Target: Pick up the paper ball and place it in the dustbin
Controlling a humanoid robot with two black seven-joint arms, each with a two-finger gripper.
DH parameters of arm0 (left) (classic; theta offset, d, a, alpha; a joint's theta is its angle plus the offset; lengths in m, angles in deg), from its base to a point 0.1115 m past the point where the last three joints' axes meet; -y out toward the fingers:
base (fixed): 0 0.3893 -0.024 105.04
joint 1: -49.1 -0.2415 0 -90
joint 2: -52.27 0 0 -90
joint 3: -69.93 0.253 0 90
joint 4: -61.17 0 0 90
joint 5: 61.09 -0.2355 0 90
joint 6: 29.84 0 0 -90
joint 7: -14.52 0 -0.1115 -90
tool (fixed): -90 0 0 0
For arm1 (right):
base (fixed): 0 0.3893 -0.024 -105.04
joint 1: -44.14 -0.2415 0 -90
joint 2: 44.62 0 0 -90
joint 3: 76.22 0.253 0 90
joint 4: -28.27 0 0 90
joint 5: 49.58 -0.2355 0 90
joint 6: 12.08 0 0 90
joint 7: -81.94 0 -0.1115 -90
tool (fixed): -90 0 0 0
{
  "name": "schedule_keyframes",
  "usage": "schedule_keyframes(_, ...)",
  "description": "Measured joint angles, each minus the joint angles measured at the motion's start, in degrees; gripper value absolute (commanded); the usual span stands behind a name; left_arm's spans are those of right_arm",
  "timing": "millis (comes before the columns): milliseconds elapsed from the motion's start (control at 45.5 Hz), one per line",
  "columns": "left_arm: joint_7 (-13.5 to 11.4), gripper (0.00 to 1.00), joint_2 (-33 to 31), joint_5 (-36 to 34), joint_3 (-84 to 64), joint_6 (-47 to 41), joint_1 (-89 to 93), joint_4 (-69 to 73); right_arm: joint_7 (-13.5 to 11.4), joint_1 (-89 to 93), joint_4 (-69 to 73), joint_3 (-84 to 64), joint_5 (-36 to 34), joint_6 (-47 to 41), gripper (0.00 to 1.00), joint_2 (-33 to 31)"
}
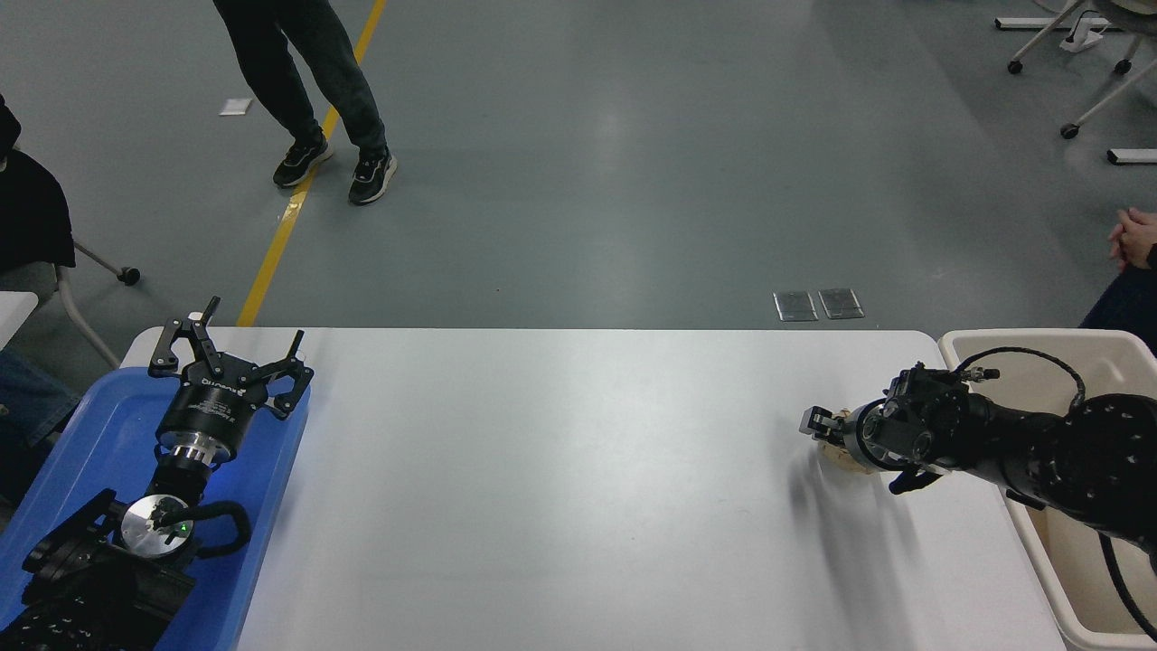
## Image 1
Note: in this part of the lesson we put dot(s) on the short white base bar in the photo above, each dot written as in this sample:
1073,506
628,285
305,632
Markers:
1134,156

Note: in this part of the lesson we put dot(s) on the seated person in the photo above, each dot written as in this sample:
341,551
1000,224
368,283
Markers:
32,212

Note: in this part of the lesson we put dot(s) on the metal floor plate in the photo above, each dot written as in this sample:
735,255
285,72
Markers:
841,304
795,306

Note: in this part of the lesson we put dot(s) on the person's leg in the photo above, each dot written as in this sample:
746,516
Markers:
32,398

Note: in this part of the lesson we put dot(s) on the large pale plastic bin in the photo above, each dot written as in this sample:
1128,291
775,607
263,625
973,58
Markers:
1058,579

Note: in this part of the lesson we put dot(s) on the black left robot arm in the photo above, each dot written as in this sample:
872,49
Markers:
86,588

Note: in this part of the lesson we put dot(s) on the tan paper ball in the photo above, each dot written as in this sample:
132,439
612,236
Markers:
836,458

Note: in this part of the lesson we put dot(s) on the small white table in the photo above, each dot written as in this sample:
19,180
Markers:
14,312

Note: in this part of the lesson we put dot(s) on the long white base bar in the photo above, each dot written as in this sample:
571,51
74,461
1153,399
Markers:
1021,23

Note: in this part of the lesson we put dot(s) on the white-legged wheeled chair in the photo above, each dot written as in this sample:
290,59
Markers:
77,312

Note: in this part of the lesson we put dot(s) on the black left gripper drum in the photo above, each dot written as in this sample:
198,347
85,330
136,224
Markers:
212,411

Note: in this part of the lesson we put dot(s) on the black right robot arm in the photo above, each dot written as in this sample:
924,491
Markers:
1085,452

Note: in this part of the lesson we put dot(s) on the person's hand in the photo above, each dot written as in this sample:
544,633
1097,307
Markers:
1134,239

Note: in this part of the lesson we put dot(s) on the grey-legged wheeled chair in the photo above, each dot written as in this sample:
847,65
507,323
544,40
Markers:
1112,98
1048,25

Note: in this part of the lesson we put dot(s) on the walking person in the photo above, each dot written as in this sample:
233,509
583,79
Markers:
271,63

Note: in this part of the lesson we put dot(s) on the white power strip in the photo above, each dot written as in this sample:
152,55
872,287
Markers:
1083,38

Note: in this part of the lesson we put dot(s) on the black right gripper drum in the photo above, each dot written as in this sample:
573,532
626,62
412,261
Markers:
851,436

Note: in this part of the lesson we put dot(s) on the blue plastic tray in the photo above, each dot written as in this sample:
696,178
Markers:
108,425

